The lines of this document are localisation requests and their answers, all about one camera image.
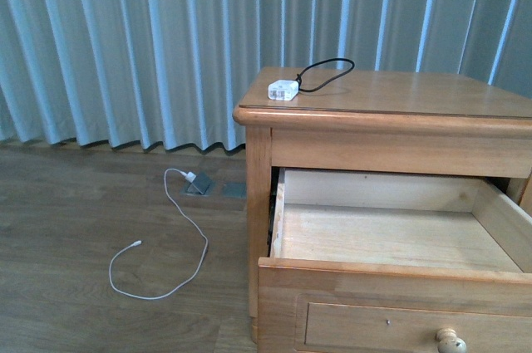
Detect white plug adapter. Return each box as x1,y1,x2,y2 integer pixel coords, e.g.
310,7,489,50
180,171,196,183

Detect closed metal floor socket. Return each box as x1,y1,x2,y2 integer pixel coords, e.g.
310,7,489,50
222,182,246,199

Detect white cable on floor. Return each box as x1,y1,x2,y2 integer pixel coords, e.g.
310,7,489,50
108,168,209,301

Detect white charger with black cable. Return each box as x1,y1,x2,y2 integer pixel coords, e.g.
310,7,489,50
268,57,355,101

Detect wooden nightstand cabinet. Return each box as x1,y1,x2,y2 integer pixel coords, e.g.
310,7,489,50
234,67,531,345

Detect wooden top drawer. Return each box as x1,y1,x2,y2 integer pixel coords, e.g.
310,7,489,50
258,169,531,352

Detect open metal floor socket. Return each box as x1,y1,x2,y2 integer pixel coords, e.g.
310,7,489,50
180,173,215,196

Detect pale green curtain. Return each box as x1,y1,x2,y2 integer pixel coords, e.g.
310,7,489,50
1,0,531,149

